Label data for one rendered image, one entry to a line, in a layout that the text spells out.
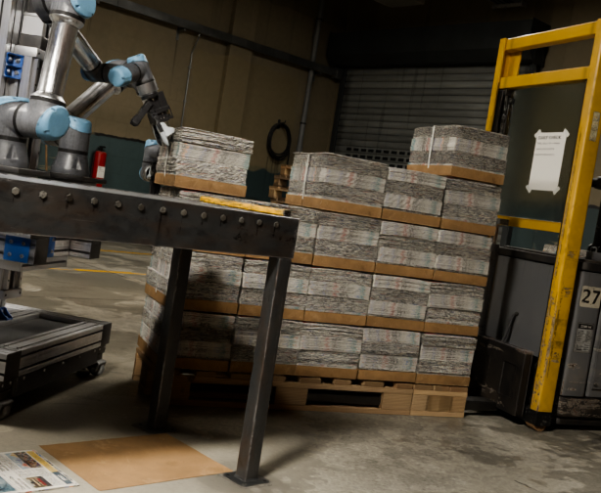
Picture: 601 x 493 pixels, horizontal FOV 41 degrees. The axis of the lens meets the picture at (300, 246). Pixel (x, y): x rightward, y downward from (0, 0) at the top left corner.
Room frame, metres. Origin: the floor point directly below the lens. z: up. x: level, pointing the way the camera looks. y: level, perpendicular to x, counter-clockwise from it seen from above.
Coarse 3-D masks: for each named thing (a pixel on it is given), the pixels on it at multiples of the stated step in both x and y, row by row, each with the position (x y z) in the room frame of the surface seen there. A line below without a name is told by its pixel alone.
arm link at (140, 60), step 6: (126, 60) 3.10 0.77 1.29; (132, 60) 3.08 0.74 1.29; (138, 60) 3.08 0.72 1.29; (144, 60) 3.09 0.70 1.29; (138, 66) 3.06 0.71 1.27; (144, 66) 3.09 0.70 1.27; (144, 72) 3.09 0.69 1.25; (150, 72) 3.11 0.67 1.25; (144, 78) 3.09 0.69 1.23; (150, 78) 3.11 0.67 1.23; (138, 84) 3.10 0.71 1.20
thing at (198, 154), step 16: (176, 128) 3.13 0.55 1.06; (192, 128) 3.04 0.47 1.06; (176, 144) 3.10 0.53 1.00; (192, 144) 3.04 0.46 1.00; (208, 144) 3.06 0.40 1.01; (224, 144) 3.09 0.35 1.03; (240, 144) 3.11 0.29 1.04; (176, 160) 3.03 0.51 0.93; (192, 160) 3.05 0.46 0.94; (208, 160) 3.07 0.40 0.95; (224, 160) 3.10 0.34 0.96; (240, 160) 3.12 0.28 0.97; (192, 176) 3.05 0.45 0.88; (208, 176) 3.07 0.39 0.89; (224, 176) 3.10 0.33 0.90; (240, 176) 3.12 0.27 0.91; (208, 192) 3.09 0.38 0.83
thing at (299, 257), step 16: (256, 256) 3.16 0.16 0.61; (304, 256) 3.24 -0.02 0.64; (320, 256) 3.27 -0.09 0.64; (384, 272) 3.39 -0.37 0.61; (400, 272) 3.43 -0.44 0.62; (416, 272) 3.46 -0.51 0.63; (432, 272) 3.49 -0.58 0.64; (192, 304) 3.07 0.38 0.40; (208, 304) 3.09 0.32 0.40; (224, 304) 3.12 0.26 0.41; (240, 304) 3.14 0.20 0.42; (304, 320) 3.26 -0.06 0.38; (320, 320) 3.29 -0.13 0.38; (336, 320) 3.32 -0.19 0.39; (352, 320) 3.35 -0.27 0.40; (368, 320) 3.38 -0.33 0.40; (384, 320) 3.41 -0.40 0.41; (400, 320) 3.44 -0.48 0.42; (144, 352) 3.24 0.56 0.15; (192, 368) 3.08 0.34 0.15; (208, 368) 3.11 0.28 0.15; (224, 368) 3.14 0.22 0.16; (240, 368) 3.16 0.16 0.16; (288, 368) 3.25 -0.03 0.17; (304, 368) 3.28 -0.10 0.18; (320, 368) 3.30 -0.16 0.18; (336, 368) 3.33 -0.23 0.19
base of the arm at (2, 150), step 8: (0, 136) 2.67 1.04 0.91; (8, 136) 2.67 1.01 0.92; (0, 144) 2.66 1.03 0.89; (8, 144) 2.67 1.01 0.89; (16, 144) 2.68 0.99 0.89; (24, 144) 2.72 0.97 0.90; (0, 152) 2.65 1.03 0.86; (8, 152) 2.66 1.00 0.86; (16, 152) 2.68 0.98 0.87; (24, 152) 2.71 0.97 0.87; (0, 160) 2.65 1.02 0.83; (8, 160) 2.66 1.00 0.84; (16, 160) 2.67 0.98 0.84; (24, 160) 2.70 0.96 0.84
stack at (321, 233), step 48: (192, 192) 3.04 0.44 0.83; (336, 240) 3.30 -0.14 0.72; (384, 240) 3.39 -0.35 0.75; (432, 240) 3.49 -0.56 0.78; (192, 288) 3.06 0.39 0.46; (240, 288) 3.18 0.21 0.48; (288, 288) 3.22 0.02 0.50; (336, 288) 3.31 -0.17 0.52; (384, 288) 3.41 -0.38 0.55; (144, 336) 3.29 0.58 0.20; (192, 336) 3.08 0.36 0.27; (240, 336) 3.16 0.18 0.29; (288, 336) 3.25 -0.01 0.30; (336, 336) 3.33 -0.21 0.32; (384, 336) 3.42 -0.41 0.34; (144, 384) 3.16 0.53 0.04; (192, 384) 3.34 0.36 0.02; (240, 384) 3.54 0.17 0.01; (288, 384) 3.25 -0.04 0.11; (336, 384) 3.34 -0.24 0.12; (384, 384) 3.58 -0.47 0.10
